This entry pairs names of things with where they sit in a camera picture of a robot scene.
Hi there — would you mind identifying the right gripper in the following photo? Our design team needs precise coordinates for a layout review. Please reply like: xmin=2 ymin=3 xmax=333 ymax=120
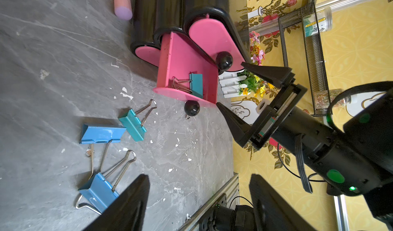
xmin=216 ymin=62 xmax=384 ymax=196

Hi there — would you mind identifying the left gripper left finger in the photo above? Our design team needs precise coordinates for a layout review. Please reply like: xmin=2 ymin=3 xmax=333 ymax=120
xmin=85 ymin=174 xmax=150 ymax=231

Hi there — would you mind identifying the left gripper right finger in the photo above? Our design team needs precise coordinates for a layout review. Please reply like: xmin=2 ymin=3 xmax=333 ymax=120
xmin=249 ymin=174 xmax=315 ymax=231

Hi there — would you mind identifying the teal binder clip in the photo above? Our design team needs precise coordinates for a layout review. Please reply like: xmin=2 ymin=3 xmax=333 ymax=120
xmin=172 ymin=73 xmax=203 ymax=99
xmin=119 ymin=99 xmax=157 ymax=142

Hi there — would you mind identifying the black pink drawer cabinet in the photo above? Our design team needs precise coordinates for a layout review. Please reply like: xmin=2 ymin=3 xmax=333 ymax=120
xmin=131 ymin=0 xmax=250 ymax=107

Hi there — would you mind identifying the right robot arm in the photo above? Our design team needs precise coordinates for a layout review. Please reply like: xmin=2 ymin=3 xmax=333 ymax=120
xmin=217 ymin=63 xmax=393 ymax=230

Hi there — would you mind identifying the blue binder clip middle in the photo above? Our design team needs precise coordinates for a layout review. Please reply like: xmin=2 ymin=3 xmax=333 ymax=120
xmin=75 ymin=150 xmax=137 ymax=215

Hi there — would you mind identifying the blue binder clip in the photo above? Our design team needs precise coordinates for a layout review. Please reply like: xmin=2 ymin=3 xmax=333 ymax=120
xmin=75 ymin=150 xmax=137 ymax=215
xmin=79 ymin=124 xmax=126 ymax=178

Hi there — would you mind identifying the blue binder clip upper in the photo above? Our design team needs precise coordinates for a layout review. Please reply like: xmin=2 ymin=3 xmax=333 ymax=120
xmin=79 ymin=124 xmax=126 ymax=178

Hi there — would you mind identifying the flower planter white fence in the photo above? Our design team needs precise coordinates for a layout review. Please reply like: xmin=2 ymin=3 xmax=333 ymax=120
xmin=219 ymin=31 xmax=278 ymax=99

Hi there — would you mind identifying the clear jar white lid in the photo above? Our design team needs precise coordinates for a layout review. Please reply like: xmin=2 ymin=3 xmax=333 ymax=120
xmin=313 ymin=89 xmax=352 ymax=110

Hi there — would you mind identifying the jar with green label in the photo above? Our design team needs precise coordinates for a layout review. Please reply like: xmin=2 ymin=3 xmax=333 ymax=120
xmin=303 ymin=7 xmax=333 ymax=37

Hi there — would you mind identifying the purple toy shovel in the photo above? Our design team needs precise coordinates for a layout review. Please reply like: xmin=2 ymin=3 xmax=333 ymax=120
xmin=114 ymin=0 xmax=133 ymax=21

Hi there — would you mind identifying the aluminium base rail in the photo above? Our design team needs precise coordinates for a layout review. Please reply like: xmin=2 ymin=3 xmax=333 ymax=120
xmin=178 ymin=173 xmax=257 ymax=231

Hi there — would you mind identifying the black wire basket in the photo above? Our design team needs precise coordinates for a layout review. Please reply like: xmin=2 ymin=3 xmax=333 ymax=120
xmin=277 ymin=2 xmax=332 ymax=117

